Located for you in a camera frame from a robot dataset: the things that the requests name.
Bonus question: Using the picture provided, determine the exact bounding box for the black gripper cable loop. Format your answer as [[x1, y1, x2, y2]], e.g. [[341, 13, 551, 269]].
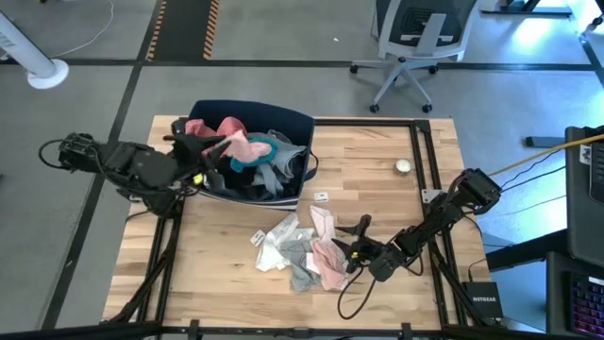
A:
[[337, 264, 379, 321]]

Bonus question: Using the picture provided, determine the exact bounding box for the white grey office chair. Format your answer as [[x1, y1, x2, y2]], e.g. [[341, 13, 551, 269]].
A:
[[348, 0, 478, 114]]

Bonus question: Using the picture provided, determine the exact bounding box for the white garment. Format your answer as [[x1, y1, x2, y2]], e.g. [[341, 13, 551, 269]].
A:
[[255, 212, 316, 273]]

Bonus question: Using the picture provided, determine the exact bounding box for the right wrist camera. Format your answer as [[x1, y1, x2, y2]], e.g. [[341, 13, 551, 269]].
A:
[[345, 252, 367, 275]]

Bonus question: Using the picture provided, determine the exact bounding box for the white floor cable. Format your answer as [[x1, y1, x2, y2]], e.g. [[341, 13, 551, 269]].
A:
[[50, 0, 115, 59]]

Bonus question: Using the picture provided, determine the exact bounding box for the black desk base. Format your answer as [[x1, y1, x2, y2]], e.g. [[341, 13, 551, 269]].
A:
[[479, 0, 574, 18]]

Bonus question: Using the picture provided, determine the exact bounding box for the black desk foot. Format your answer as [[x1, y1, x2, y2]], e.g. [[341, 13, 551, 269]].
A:
[[525, 135, 566, 149]]

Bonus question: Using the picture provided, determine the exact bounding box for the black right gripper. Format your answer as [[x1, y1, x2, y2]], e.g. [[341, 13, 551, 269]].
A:
[[331, 215, 395, 265]]

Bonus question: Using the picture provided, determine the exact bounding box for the black desk leg bar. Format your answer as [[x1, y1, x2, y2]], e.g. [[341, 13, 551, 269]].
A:
[[484, 229, 570, 273]]

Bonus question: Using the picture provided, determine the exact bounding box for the black aluminium table frame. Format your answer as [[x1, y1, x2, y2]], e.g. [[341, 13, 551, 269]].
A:
[[0, 116, 558, 340]]

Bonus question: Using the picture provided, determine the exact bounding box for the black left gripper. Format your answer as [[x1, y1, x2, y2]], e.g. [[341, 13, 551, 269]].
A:
[[172, 123, 227, 191]]

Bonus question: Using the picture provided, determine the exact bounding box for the black garment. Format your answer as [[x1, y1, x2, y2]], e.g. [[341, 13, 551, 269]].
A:
[[219, 160, 303, 202]]

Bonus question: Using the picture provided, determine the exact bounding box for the navy white fabric bin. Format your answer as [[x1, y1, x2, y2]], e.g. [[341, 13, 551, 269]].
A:
[[170, 98, 320, 213]]

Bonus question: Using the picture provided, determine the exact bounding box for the yellow cable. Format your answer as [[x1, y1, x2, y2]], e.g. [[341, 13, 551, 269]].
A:
[[488, 133, 604, 177]]

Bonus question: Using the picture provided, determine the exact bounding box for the white tower fan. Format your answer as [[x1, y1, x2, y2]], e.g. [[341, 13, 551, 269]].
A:
[[0, 9, 71, 91]]

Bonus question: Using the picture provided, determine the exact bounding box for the black computer case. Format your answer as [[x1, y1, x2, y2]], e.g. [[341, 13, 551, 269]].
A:
[[563, 124, 604, 269]]

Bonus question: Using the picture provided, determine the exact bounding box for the teal garment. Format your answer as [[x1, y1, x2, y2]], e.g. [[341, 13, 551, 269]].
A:
[[229, 136, 279, 174]]

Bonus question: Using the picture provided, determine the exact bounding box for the purple backlit keyboard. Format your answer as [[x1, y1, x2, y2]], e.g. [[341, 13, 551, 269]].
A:
[[568, 273, 604, 337]]

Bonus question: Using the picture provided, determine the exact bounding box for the salmon pink garment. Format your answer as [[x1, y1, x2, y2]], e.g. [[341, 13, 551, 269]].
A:
[[183, 116, 275, 174]]

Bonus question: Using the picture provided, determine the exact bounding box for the grey garment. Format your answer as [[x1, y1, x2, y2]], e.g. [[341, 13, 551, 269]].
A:
[[277, 239, 323, 294]]

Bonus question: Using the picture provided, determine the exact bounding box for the black desk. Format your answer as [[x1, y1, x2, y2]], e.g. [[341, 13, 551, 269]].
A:
[[545, 251, 604, 339]]

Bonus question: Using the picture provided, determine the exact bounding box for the black Netgear network switch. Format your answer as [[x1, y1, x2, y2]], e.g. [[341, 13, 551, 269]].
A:
[[461, 280, 505, 321]]

